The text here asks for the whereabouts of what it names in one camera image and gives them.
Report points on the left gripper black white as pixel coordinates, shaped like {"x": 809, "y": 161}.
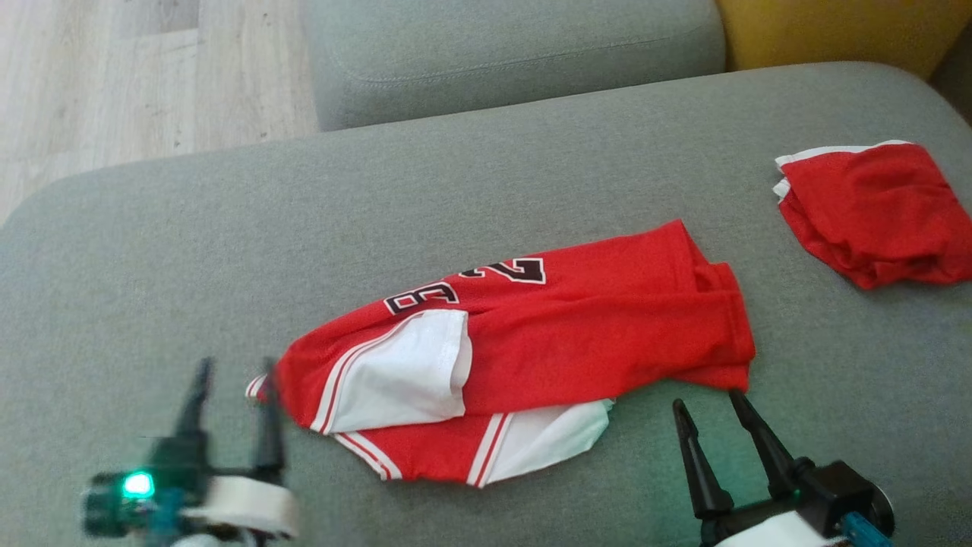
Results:
{"x": 243, "y": 505}

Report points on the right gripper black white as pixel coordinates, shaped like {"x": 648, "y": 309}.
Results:
{"x": 805, "y": 501}

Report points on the red and white basketball jersey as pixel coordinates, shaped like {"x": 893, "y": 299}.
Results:
{"x": 592, "y": 319}

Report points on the red shorts with white stripes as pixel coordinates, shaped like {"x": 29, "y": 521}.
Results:
{"x": 873, "y": 205}

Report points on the grey fabric sofa seat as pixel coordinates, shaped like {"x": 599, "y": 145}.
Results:
{"x": 228, "y": 251}

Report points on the yellow cushion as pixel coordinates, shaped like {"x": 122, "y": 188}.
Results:
{"x": 835, "y": 30}

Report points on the grey sofa cushion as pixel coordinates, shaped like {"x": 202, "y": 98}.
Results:
{"x": 493, "y": 53}

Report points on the left wrist black round camera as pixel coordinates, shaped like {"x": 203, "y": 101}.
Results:
{"x": 118, "y": 505}

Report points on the wrist black round camera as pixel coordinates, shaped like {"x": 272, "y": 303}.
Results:
{"x": 118, "y": 505}
{"x": 882, "y": 507}

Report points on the right wrist black round camera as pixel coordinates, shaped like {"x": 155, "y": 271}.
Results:
{"x": 882, "y": 507}

